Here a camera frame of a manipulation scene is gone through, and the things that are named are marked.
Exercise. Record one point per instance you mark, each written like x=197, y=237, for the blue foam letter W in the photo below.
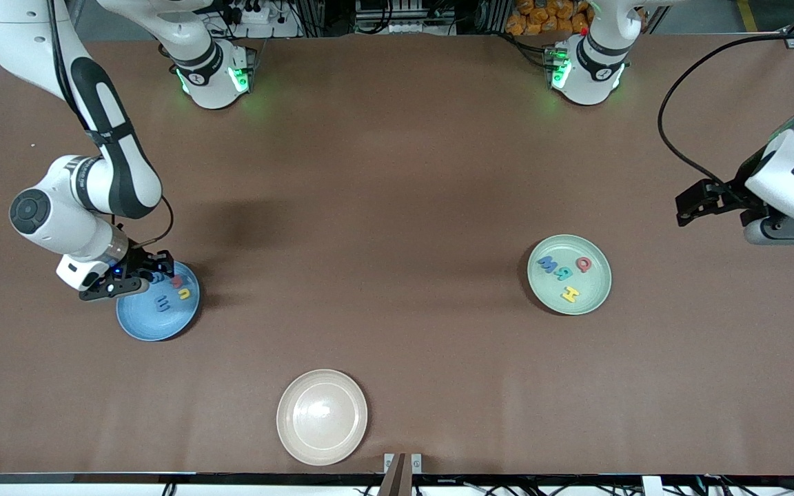
x=547, y=264

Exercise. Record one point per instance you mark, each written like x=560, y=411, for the beige plate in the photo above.
x=322, y=417

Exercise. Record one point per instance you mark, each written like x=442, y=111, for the white power strip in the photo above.
x=256, y=12

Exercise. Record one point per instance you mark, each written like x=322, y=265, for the metal mount bracket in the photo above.
x=402, y=475

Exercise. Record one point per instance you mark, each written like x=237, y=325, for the green plate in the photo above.
x=590, y=289

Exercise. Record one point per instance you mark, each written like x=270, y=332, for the teal foam letter R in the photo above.
x=564, y=273

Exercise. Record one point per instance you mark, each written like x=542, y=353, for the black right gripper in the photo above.
x=138, y=260

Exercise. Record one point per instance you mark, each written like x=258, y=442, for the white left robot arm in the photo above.
x=586, y=79

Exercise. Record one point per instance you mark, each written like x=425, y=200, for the red foam letter Q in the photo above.
x=578, y=264

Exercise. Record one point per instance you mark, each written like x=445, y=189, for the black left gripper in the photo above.
x=733, y=192

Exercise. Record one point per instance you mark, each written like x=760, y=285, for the blue plate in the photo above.
x=163, y=325

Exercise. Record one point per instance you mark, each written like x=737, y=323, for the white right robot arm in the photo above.
x=18, y=34

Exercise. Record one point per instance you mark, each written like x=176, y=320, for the orange snack bags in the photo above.
x=542, y=17

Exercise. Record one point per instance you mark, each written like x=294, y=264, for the yellow foam letter H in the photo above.
x=570, y=295

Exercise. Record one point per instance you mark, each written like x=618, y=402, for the blue foam letter m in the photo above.
x=163, y=303

